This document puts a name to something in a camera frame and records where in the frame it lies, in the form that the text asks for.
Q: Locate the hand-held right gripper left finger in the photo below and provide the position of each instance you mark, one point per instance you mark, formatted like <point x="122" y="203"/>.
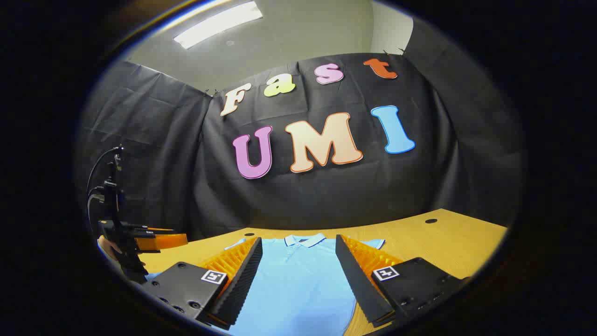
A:
<point x="240" y="280"/>

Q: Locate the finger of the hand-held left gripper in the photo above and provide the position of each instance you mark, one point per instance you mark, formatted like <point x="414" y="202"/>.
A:
<point x="163" y="241"/>

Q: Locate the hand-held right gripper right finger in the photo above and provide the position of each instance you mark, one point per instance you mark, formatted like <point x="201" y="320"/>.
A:
<point x="357" y="280"/>

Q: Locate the light blue T-shirt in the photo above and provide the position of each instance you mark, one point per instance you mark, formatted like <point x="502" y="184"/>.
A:
<point x="298" y="289"/>

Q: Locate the black backdrop cloth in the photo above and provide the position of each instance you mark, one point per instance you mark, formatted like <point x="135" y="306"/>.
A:
<point x="326" y="196"/>

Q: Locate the white ceiling light panel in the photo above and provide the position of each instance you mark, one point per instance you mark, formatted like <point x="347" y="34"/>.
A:
<point x="219" y="23"/>

